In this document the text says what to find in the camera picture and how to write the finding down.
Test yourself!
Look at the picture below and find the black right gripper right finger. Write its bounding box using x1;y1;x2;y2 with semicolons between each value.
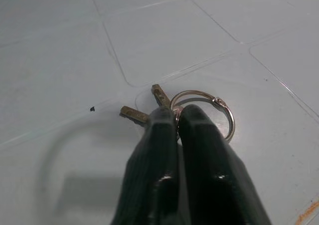
178;104;272;225

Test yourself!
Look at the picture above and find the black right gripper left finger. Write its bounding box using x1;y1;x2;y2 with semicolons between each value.
111;107;184;225

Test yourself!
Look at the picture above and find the large silver key ring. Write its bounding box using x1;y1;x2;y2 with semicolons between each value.
171;89;236;143

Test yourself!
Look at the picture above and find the brass key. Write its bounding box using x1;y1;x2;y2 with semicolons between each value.
120;106;150;129
152;84;172;109

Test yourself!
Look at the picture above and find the small silver split ring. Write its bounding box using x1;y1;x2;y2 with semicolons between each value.
172;106;183;130

